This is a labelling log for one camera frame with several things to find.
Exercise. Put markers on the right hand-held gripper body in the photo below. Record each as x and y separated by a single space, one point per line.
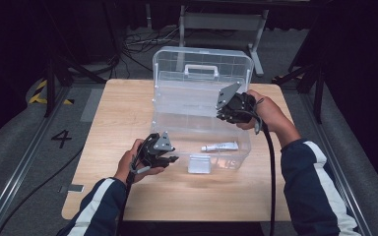
238 106

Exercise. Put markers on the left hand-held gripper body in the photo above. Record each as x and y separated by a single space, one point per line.
156 149

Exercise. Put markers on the clear plastic storage box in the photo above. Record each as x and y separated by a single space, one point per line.
201 108

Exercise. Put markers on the red and white tube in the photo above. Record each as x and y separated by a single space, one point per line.
220 146

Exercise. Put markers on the person's right hand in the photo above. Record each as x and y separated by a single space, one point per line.
269 114

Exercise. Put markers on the person's left hand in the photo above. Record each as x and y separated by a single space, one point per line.
126 164

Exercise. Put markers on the grey floor tape patch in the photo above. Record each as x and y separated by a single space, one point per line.
92 105

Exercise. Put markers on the black tripod stand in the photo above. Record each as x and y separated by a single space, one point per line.
50 85
318 88

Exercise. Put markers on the small grey floor tape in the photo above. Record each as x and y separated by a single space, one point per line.
74 188

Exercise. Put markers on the yellow and black floor tape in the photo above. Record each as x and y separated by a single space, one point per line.
36 96

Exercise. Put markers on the grey metal table frame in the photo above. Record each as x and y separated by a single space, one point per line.
221 21

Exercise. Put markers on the aluminium floor rail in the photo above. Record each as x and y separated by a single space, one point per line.
23 170
341 164

